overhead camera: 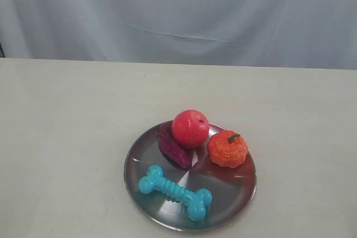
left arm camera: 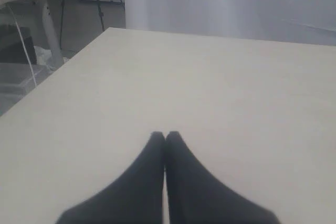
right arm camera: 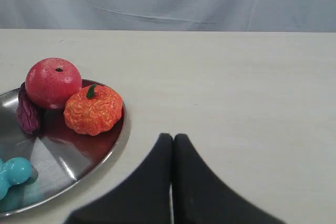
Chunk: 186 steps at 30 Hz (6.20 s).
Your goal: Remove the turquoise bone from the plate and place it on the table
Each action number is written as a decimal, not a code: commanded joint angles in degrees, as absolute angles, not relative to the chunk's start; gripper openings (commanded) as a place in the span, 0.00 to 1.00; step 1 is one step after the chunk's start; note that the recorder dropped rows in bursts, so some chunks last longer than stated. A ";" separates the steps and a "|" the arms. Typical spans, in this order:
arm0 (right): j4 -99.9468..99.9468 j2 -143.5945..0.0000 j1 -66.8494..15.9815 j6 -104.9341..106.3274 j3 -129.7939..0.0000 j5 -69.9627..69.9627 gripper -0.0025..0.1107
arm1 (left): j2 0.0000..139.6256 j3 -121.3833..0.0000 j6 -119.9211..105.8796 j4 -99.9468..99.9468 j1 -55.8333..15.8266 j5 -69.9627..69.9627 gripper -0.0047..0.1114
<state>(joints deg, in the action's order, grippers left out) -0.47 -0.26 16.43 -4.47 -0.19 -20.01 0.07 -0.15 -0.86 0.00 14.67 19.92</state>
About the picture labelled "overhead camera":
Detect round steel plate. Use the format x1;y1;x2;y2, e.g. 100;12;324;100
124;125;257;232

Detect purple toy sweet potato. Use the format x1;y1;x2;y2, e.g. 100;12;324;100
158;122;192;168

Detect turquoise toy bone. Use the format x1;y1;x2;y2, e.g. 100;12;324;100
138;165;213;221

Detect red toy apple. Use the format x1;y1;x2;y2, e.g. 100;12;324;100
171;110;210;148

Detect orange toy pumpkin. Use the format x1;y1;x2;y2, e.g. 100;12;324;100
207;130;248;168

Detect white backdrop curtain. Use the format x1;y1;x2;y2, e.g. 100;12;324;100
1;0;356;69

